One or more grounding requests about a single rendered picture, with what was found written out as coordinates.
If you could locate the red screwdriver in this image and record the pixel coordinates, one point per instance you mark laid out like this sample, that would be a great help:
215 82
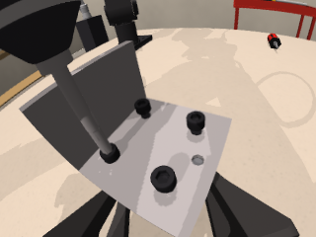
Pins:
274 41

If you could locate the blue electric screwdriver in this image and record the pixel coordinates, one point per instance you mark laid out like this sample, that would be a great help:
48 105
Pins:
40 32

